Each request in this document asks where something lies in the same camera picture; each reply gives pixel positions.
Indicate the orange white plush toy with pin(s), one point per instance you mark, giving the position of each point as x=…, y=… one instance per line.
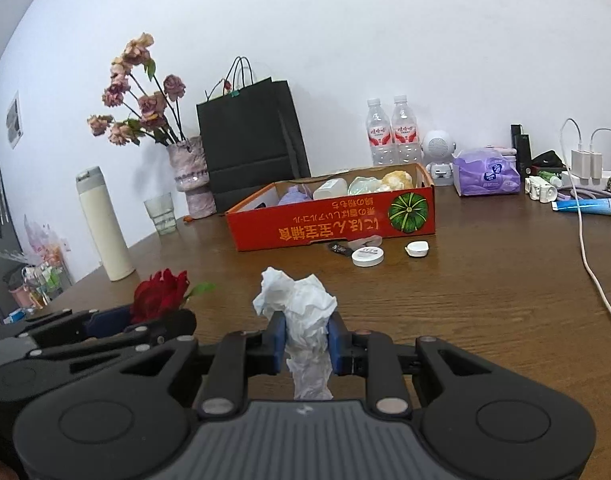
x=397, y=180

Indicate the iridescent wrapped ball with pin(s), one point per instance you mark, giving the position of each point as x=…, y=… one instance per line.
x=366, y=185

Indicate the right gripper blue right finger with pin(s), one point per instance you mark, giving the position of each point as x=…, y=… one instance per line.
x=338, y=344

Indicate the right water bottle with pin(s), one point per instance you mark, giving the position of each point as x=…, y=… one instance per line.
x=405, y=132

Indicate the white battery pack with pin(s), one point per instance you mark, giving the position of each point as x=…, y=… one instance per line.
x=539, y=190

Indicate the left water bottle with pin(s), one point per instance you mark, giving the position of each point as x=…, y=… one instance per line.
x=380, y=136

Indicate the red cardboard box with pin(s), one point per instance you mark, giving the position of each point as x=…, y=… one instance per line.
x=261, y=221

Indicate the white charger plugs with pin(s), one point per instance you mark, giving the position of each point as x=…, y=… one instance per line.
x=587, y=166

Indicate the white tissue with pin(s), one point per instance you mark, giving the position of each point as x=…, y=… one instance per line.
x=307, y=308

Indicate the purple pouch in box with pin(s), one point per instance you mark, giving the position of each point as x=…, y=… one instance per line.
x=296, y=194

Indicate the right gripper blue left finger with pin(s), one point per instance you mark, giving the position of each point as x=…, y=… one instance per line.
x=274, y=340

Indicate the dried pink flowers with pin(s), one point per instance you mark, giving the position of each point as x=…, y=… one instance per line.
x=152, y=103

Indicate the water bottle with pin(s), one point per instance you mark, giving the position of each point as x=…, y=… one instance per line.
x=380, y=136
x=405, y=132

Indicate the small white oval case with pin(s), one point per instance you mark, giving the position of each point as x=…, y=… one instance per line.
x=417, y=249

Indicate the blue toothpaste tube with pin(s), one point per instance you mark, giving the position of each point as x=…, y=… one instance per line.
x=600, y=206

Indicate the round white lidded tin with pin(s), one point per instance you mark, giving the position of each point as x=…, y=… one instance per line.
x=368, y=256

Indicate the black lipstick tubes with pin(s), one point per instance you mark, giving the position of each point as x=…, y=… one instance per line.
x=521, y=144

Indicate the clear drinking glass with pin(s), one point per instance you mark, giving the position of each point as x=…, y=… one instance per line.
x=160, y=210

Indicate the cream thermos bottle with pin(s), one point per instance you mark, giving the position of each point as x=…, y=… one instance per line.
x=103, y=224

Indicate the black paper bag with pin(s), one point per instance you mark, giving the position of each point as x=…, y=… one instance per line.
x=251, y=135

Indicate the white bottle in box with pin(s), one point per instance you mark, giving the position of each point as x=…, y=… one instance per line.
x=332, y=188

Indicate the small black sachet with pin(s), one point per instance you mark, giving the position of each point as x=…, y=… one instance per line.
x=340, y=249

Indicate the red fabric rose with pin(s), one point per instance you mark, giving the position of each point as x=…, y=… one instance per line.
x=162, y=293

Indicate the purple tissue pack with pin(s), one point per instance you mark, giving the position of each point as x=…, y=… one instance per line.
x=485, y=172

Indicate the pink textured vase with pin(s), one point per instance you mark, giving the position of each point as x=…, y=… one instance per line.
x=190, y=169

